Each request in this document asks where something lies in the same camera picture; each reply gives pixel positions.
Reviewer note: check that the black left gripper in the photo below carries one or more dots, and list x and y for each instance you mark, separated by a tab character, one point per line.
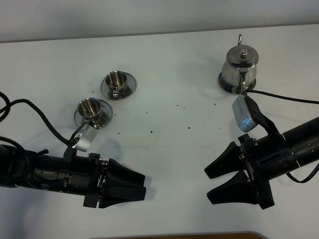
81	175

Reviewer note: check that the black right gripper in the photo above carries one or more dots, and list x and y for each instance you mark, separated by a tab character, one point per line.
265	159

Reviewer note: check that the stainless steel teapot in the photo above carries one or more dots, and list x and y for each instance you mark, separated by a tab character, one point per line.
242	58

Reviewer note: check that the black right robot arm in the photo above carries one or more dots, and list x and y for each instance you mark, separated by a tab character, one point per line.
303	141

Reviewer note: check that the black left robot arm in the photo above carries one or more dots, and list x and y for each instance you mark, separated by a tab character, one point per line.
103	183

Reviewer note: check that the near stainless steel saucer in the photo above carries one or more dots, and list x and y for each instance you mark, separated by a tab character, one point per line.
107	114

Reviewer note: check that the stainless steel saucer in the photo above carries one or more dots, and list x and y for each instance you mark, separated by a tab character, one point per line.
107	114
132	84

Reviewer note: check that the near stainless steel teacup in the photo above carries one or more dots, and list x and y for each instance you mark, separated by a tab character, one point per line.
90	110

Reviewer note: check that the stainless steel teacup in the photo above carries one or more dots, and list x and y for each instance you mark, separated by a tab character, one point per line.
90	110
117	83

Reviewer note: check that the round steel teapot coaster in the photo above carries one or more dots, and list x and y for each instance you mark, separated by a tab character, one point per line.
231	82

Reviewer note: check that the far stainless steel saucer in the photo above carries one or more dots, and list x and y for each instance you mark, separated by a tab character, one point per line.
132	84

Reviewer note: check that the far stainless steel teacup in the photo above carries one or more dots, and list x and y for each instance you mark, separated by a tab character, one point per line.
117	83

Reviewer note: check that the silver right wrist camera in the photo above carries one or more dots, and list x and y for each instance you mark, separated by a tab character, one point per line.
242	114

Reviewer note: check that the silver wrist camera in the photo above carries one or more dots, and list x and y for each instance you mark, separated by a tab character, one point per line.
84	137
242	114

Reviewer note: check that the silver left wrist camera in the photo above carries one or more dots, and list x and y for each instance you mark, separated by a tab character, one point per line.
84	137

